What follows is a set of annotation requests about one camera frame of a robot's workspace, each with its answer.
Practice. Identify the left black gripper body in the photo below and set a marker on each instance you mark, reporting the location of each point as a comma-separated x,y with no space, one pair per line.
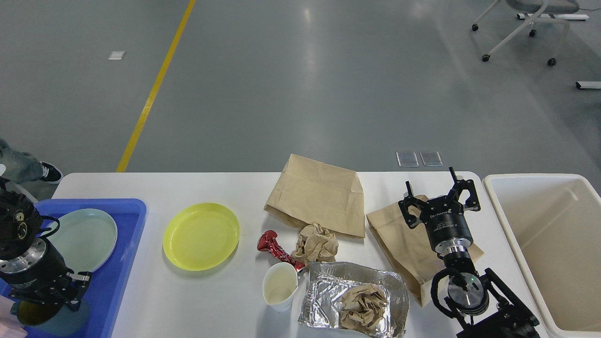
40,270

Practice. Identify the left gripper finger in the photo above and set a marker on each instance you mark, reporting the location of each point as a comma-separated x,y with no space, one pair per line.
77,284
22,296

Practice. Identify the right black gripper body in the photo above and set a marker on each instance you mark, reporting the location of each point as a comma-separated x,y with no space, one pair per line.
446,227

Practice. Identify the pink mug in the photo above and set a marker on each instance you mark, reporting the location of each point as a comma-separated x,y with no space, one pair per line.
10,327

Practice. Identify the dark teal mug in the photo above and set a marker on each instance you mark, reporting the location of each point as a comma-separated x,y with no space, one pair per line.
51,318

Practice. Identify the yellow plastic plate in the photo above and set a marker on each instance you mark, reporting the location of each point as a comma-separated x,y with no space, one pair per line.
201,236

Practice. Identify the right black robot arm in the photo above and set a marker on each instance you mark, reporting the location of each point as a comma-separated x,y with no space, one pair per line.
483,305

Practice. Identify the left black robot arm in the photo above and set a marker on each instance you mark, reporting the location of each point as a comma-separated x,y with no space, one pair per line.
20,224

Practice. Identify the blue plastic tray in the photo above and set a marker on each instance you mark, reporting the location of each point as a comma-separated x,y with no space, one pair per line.
109,281

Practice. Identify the brown paper bag under gripper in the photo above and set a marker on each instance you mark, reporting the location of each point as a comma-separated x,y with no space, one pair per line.
408,250

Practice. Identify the left floor outlet plate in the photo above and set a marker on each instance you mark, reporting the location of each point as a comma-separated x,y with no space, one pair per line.
407,159

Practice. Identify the floor outlet plate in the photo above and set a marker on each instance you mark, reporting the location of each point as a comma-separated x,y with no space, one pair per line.
431,158
407,159

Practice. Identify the pale green plate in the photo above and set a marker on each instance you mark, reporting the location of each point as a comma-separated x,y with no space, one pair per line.
86,239

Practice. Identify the right floor outlet plate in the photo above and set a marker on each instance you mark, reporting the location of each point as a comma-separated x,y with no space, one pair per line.
431,158

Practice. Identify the white plastic bin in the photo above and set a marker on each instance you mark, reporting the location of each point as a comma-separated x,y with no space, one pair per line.
553,225

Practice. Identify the large brown paper bag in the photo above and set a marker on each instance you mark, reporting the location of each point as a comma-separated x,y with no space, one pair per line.
313,192

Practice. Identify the black white sneaker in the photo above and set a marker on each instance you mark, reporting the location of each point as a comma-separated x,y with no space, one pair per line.
50,173

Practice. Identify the crumpled brown paper ball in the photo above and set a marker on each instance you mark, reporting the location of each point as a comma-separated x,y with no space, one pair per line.
315,243

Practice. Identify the person leg in jeans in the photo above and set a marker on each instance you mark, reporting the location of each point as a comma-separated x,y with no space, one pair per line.
20,167

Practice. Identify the crumpled paper in tray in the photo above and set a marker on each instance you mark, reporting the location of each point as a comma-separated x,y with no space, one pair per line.
362,308

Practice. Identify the aluminium foil tray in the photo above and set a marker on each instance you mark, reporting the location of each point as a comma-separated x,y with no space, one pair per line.
329,280

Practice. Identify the red foil wrapper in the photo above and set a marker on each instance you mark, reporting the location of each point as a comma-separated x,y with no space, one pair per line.
267,242

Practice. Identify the white paper cup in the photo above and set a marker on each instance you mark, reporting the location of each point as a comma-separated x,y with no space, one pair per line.
279,285

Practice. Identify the white bar on floor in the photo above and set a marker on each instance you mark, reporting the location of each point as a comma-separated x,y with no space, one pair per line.
588,85

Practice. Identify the office chair with castors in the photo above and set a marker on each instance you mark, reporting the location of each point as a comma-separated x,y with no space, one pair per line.
543,11

